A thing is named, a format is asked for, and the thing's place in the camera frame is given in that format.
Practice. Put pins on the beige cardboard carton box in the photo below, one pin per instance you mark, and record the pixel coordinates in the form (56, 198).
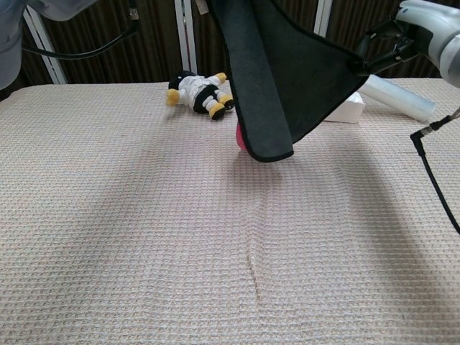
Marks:
(346, 109)

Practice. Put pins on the clear tube with blue label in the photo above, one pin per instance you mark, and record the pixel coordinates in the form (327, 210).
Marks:
(402, 98)

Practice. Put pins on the black white plush penguin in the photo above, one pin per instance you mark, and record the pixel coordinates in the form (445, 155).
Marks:
(197, 93)

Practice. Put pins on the white partition frame post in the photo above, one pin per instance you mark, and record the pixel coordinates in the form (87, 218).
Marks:
(186, 43)
(322, 16)
(46, 54)

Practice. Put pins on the beige woven tablecloth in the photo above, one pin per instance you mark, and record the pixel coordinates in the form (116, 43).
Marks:
(108, 215)

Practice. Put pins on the pink and black cloth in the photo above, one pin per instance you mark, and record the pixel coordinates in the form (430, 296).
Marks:
(287, 72)

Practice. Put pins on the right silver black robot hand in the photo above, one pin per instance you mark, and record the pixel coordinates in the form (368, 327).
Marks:
(438, 21)

